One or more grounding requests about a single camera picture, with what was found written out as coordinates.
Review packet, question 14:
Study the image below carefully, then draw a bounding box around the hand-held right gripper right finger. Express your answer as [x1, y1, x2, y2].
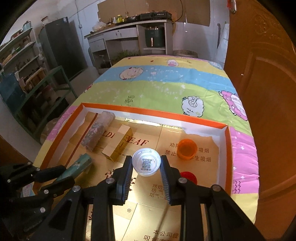
[160, 155, 273, 241]

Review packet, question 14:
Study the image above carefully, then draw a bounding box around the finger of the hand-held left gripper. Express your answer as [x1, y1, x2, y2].
[0, 162, 67, 184]
[14, 176, 75, 202]

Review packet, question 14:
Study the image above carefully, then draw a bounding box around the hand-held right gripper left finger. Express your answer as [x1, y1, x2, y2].
[23, 156, 134, 241]

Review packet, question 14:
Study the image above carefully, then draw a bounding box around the red bottle cap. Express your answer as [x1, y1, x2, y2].
[180, 171, 198, 184]

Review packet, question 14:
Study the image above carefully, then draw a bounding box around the teal printed lighter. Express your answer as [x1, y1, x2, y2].
[55, 153, 92, 182]

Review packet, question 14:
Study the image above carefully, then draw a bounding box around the white bottle cap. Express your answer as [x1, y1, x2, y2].
[132, 148, 162, 178]

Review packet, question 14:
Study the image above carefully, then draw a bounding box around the wooden block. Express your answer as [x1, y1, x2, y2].
[102, 125, 134, 162]

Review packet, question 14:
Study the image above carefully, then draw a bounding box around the translucent orange bottle cap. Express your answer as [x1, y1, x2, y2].
[177, 138, 198, 159]

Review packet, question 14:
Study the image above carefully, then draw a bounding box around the clear floral-filled tube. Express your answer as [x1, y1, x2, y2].
[81, 111, 115, 152]

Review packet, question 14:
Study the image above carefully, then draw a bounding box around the shallow white orange-lined box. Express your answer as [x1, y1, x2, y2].
[32, 102, 232, 241]

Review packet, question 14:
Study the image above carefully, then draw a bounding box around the blue plastic crate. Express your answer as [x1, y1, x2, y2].
[0, 74, 25, 106]

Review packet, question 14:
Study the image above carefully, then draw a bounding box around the cartoon sheep printed tablecloth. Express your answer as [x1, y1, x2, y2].
[20, 55, 259, 226]

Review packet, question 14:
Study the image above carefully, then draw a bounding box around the green metal rack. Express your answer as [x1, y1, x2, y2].
[0, 65, 78, 144]

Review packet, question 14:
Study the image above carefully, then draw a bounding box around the dark refrigerator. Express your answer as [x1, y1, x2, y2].
[38, 17, 88, 81]

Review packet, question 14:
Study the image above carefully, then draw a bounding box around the round woven basket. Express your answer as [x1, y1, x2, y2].
[173, 50, 199, 58]

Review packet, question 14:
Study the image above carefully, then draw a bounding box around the white storage shelf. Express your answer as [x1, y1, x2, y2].
[0, 21, 47, 98]

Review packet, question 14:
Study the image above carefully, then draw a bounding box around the dark green air fryer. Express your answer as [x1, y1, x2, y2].
[144, 26, 164, 49]

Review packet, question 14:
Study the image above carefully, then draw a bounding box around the white kitchen counter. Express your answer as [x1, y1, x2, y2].
[84, 19, 174, 70]

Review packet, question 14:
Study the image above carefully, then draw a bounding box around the white hanging sack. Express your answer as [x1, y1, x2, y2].
[218, 22, 229, 64]

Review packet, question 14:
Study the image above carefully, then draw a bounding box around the white plastic bag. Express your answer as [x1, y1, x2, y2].
[92, 20, 107, 32]

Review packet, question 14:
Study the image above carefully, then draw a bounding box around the black wok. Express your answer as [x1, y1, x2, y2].
[125, 14, 141, 23]

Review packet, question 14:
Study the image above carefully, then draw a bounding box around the black gas stove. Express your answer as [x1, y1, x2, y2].
[139, 12, 172, 20]

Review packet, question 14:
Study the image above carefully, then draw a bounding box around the carved wooden door with handle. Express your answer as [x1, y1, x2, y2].
[223, 0, 296, 241]

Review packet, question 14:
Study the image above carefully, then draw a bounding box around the cardboard wall covering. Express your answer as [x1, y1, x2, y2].
[97, 0, 211, 27]

